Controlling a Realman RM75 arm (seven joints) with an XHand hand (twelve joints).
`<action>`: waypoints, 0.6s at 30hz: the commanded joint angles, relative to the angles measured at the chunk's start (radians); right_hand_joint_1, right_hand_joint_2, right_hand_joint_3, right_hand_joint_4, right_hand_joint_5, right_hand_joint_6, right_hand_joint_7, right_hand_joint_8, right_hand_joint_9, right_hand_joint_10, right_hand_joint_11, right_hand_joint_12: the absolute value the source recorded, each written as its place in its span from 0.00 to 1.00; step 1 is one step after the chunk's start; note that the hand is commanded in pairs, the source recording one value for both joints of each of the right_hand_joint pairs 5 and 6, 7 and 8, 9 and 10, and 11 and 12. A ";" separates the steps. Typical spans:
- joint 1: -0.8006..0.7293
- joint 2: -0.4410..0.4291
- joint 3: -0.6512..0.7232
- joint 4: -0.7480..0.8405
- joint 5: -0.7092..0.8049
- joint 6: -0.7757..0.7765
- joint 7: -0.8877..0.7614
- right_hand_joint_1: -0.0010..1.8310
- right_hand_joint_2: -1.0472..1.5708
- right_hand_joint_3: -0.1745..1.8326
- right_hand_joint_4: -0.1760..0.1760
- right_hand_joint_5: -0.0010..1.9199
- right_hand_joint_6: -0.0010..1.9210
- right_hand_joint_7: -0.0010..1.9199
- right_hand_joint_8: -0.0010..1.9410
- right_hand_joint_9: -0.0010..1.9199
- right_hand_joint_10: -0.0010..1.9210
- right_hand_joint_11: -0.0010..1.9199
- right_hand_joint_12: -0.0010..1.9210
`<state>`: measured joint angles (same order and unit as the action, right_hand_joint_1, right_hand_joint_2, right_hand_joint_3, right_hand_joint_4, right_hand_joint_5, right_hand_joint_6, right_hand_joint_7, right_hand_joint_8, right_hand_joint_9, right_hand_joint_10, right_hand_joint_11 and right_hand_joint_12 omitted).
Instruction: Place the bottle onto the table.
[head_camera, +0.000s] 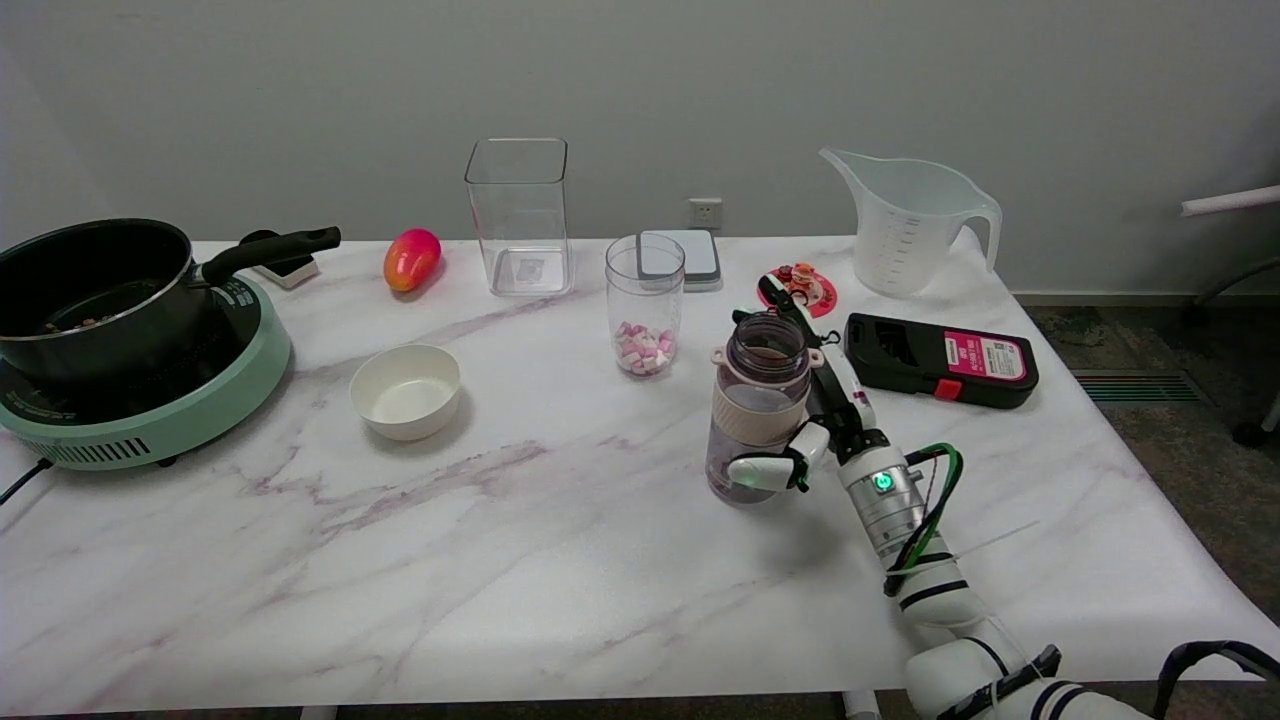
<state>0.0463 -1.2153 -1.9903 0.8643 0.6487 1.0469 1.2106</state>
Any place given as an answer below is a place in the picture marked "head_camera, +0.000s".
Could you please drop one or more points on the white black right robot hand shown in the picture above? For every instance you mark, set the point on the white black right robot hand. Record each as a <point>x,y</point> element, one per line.
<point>845,395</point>

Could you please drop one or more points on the purple bottle with beige sleeve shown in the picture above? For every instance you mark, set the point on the purple bottle with beige sleeve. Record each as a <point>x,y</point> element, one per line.
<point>760,410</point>

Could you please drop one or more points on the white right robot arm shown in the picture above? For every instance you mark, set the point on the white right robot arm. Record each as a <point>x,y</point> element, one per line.
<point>940,600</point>

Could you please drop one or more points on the black case with red label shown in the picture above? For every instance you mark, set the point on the black case with red label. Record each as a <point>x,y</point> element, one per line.
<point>940,358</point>

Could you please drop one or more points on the red coaster with figurine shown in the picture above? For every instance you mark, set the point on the red coaster with figurine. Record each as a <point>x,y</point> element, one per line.
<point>812,288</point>

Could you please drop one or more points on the clear plastic measuring jug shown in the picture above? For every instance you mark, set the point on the clear plastic measuring jug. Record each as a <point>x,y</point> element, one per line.
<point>915,225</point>

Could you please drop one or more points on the small grey white scale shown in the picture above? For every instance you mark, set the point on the small grey white scale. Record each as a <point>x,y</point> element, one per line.
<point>700,258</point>

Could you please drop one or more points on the pink white marshmallows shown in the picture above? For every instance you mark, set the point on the pink white marshmallows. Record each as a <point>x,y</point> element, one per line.
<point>645,348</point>

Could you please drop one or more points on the clear round cup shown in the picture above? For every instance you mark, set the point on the clear round cup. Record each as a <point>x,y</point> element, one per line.
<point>645,300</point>

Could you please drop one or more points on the floor vent grille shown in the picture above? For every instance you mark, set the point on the floor vent grille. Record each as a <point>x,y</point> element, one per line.
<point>1135,386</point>

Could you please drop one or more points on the clear square container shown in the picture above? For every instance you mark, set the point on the clear square container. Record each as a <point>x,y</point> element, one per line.
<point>520,220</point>

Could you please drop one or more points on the grey chair base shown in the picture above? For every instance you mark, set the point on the grey chair base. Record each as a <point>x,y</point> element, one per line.
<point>1255,432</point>

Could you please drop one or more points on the white bowl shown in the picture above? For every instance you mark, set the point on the white bowl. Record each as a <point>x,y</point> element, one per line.
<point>405,395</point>

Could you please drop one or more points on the red yellow mango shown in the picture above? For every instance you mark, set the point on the red yellow mango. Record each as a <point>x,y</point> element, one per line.
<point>410,258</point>

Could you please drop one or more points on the small black white gadget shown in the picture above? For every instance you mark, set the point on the small black white gadget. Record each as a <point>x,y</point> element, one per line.
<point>288,270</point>

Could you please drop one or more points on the green induction cooker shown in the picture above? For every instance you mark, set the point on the green induction cooker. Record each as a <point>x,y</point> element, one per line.
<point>200,400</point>

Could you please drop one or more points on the white wall socket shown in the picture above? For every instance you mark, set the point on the white wall socket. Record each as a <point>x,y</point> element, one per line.
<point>705,212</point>

